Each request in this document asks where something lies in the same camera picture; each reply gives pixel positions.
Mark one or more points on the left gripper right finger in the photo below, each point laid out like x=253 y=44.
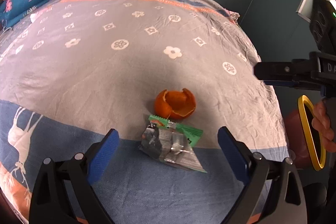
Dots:
x=249 y=168

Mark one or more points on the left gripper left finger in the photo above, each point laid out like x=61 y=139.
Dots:
x=85 y=169

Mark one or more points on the green silver snack wrapper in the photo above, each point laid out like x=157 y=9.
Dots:
x=171 y=143

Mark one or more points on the orange peel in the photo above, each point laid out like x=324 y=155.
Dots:
x=175 y=105

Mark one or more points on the yellow rimmed trash bin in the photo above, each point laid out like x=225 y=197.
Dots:
x=304 y=141

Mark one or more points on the person's right hand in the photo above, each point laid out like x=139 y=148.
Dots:
x=321 y=123

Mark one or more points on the grey patterned bed sheet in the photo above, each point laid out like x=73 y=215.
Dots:
x=74 y=69

